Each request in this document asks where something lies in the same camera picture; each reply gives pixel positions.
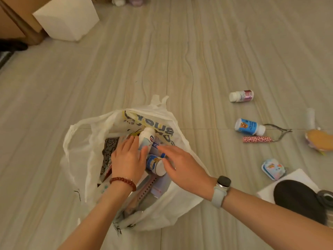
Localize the white printed plastic bag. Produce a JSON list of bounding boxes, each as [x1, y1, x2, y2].
[[60, 95, 209, 236]]

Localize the dark labelled packet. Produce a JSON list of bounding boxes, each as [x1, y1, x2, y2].
[[100, 136, 120, 178]]

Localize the tall white plastic bottle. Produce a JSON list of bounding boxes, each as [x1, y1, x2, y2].
[[138, 127, 156, 152]]

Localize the white square box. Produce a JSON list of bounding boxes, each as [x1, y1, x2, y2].
[[32, 0, 100, 42]]

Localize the person's right forearm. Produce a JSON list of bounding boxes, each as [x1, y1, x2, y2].
[[221, 187, 333, 250]]

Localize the pink perforated strap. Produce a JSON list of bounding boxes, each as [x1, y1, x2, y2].
[[130, 175, 159, 207]]

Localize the white bottle pink label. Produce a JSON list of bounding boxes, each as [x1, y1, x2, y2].
[[229, 90, 254, 103]]

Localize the person's left hand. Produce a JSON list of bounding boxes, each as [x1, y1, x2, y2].
[[111, 135, 149, 184]]

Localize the person's left forearm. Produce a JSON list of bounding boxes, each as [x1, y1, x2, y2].
[[57, 183, 136, 250]]

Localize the brown cardboard box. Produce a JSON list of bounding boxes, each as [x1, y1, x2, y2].
[[0, 0, 57, 46]]

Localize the plush toys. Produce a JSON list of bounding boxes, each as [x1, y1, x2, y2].
[[111, 0, 147, 7]]

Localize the white bottle blue bear label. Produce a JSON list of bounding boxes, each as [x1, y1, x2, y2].
[[146, 154, 167, 177], [235, 118, 266, 137]]

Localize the orange sponge in wrapper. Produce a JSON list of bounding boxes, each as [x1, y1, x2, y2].
[[305, 129, 333, 156]]

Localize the small blue cartoon tin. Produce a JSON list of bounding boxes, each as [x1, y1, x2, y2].
[[261, 158, 286, 181]]

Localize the grey band smartwatch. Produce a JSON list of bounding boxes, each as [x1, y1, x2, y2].
[[211, 176, 232, 209]]

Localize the white paper sheet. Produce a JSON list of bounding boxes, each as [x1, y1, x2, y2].
[[256, 168, 322, 204]]

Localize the person's right hand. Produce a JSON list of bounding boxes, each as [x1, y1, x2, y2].
[[157, 145, 218, 201]]

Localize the black round ring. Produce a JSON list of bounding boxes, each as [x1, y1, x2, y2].
[[316, 190, 333, 209]]

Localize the blue and white box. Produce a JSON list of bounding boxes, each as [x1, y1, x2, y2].
[[150, 139, 167, 158]]

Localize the black fabric pouch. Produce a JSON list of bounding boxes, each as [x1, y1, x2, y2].
[[273, 180, 329, 226]]

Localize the brown bead bracelet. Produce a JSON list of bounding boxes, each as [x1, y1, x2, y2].
[[109, 177, 137, 192]]

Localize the pink leopard print tube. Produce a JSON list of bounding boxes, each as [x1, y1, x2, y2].
[[243, 136, 272, 144]]

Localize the white paper slip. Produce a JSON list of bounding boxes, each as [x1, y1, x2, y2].
[[151, 175, 173, 199]]

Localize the white box green print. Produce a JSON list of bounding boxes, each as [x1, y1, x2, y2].
[[97, 177, 113, 196]]

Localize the black object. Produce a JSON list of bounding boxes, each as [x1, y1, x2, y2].
[[0, 40, 29, 70]]

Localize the metal cuticle nippers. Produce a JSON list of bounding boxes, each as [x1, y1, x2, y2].
[[264, 123, 293, 143]]

